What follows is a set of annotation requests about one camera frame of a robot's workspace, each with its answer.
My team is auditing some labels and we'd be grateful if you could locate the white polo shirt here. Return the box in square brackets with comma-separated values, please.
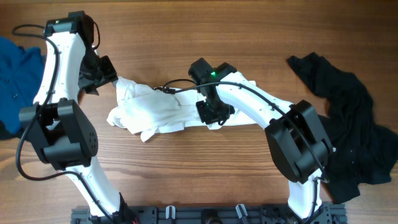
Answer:
[106, 75, 265, 143]

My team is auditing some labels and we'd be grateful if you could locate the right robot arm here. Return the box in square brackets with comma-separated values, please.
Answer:
[188, 58, 333, 223]

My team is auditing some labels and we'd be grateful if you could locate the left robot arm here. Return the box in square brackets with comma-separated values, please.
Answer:
[19, 11, 138, 223]

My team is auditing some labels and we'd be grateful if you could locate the blue shirt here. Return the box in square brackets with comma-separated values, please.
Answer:
[1, 37, 44, 124]

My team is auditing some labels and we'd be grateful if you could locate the dark garment under blue shirt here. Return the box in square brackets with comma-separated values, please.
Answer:
[1, 121, 24, 140]

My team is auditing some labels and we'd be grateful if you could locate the black shirt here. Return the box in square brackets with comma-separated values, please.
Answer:
[287, 52, 397, 203]

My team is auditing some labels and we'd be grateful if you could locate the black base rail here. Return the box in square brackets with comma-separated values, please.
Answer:
[70, 202, 348, 224]

